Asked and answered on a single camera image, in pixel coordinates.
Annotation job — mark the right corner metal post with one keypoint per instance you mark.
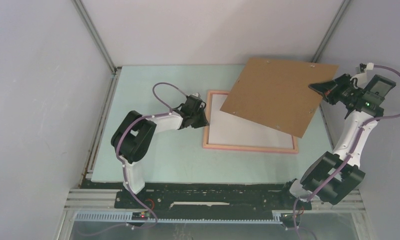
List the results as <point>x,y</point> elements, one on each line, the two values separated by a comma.
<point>340,13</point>

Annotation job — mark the aluminium frame rails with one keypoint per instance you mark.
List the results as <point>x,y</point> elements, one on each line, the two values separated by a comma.
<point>79,200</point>

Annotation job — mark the brown backing board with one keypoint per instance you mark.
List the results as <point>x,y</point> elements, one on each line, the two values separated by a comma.
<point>275,93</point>

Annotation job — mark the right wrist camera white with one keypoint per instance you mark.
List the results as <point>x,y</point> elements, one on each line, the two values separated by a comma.
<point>360,79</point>

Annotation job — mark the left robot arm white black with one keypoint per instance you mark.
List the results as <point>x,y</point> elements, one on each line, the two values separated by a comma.
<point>133,137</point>

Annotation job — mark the pink wooden picture frame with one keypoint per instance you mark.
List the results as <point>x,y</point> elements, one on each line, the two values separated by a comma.
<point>249,149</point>

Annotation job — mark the white cable duct strip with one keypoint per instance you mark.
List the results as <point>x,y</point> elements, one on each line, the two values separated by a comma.
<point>127,217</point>

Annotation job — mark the corner metal post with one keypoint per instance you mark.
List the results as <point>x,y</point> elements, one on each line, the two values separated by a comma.
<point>340,13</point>
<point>89,24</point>

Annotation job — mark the left corner metal post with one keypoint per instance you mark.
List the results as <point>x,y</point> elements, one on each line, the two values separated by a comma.
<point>89,24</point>

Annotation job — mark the landscape photo print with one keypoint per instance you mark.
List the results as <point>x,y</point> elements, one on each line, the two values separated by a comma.
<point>239,132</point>

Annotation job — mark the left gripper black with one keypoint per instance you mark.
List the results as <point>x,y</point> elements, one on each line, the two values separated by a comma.
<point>203,122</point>

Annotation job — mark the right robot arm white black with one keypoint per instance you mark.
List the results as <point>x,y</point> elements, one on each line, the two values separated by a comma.
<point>335,174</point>

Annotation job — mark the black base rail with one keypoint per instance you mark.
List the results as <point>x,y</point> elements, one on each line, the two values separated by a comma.
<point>209,202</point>

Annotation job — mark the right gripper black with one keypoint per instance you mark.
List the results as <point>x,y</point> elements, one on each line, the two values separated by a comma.
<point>324,88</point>

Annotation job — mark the small circuit board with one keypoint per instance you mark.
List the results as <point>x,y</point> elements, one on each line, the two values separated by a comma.
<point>140,216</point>

